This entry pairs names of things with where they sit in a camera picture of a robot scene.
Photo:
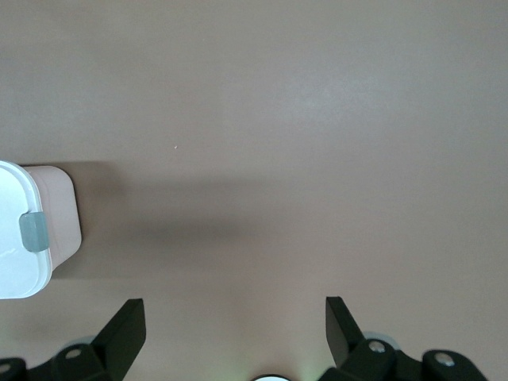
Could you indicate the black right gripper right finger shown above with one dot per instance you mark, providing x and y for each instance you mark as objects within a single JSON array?
[{"x": 369, "y": 365}]

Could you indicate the brown table cover sheet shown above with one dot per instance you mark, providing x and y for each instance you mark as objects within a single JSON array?
[{"x": 278, "y": 119}]

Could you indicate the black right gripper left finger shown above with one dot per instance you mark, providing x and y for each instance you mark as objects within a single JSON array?
[{"x": 107, "y": 349}]

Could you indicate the pink plastic box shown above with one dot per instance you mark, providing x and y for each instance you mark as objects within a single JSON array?
[{"x": 63, "y": 222}]

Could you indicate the white box lid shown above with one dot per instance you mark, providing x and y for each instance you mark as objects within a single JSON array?
[{"x": 16, "y": 238}]

